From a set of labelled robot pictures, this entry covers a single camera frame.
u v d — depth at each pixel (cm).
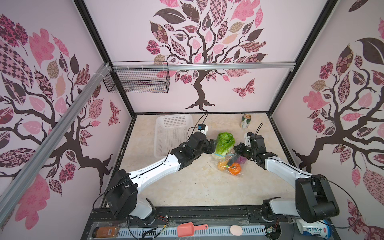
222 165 86
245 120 103
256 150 68
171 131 109
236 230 68
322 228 64
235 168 84
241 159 88
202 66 93
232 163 85
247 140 81
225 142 81
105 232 67
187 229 70
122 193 41
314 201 42
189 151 59
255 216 73
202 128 68
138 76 95
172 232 70
